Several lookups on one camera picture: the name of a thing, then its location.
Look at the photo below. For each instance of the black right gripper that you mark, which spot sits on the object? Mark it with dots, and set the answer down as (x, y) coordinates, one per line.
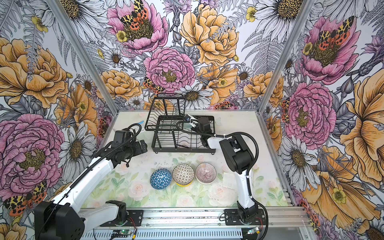
(194, 128)

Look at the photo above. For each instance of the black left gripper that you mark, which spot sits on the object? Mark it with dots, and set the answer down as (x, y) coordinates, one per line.
(138, 150)

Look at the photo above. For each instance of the pink striped ceramic bowl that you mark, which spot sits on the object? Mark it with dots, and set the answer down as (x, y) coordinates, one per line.
(205, 173)

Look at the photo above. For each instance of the brown patterned ceramic bowl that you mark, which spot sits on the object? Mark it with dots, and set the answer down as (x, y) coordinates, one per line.
(183, 175)

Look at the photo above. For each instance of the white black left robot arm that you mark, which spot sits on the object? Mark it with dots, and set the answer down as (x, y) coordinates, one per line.
(62, 219)

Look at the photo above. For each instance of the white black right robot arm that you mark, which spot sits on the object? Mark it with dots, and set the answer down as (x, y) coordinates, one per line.
(240, 151)

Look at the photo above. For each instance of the blue geometric patterned bowl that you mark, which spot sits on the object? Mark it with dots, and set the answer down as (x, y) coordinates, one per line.
(161, 179)

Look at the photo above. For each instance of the green circuit board left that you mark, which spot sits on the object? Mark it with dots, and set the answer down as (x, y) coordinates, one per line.
(121, 234)

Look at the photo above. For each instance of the green circuit board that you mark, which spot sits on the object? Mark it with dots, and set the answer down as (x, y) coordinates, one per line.
(121, 234)
(252, 231)

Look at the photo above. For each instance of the green circuit board right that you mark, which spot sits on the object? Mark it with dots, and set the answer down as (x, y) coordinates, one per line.
(252, 231)

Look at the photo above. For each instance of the black wire dish rack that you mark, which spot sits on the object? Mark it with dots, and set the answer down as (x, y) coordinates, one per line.
(165, 112)

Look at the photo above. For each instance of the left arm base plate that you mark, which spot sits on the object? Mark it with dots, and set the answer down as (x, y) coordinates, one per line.
(135, 218)

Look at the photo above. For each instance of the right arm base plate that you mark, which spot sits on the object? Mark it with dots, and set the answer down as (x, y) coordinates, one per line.
(232, 218)

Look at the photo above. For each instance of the aluminium mounting rail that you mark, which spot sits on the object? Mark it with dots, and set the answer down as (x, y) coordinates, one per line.
(162, 218)

